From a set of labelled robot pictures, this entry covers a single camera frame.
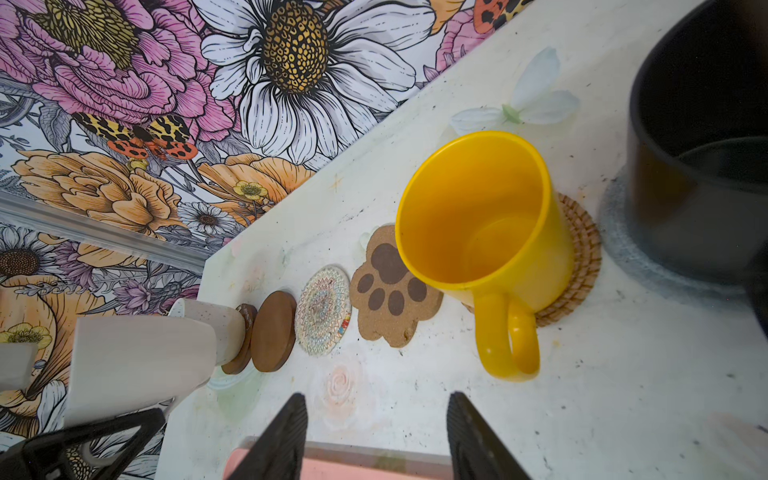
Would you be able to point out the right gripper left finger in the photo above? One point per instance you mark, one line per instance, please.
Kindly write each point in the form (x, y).
(278, 453)

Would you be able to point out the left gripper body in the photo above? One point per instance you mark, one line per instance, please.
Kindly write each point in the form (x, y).
(98, 450)

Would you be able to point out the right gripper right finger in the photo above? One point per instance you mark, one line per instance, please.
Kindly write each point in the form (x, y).
(476, 451)

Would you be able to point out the dark brown round coaster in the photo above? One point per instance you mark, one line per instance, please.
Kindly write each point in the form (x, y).
(273, 334)

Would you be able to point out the white patterned round coaster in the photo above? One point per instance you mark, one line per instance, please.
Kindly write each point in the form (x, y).
(324, 311)

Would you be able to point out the paw shaped cork coaster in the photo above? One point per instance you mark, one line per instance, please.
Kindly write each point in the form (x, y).
(390, 300)

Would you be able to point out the yellow mug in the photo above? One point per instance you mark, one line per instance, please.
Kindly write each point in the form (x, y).
(481, 221)

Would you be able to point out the woven rattan round coaster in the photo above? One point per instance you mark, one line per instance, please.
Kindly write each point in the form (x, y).
(587, 261)

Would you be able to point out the grey blue round coaster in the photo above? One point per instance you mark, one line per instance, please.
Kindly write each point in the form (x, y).
(616, 240)

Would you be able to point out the black mug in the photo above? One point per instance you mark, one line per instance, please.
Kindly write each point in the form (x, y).
(696, 199)

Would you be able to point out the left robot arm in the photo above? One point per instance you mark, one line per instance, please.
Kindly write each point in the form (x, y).
(126, 374)

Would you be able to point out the pink tray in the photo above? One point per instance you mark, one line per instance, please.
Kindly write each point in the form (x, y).
(317, 469)

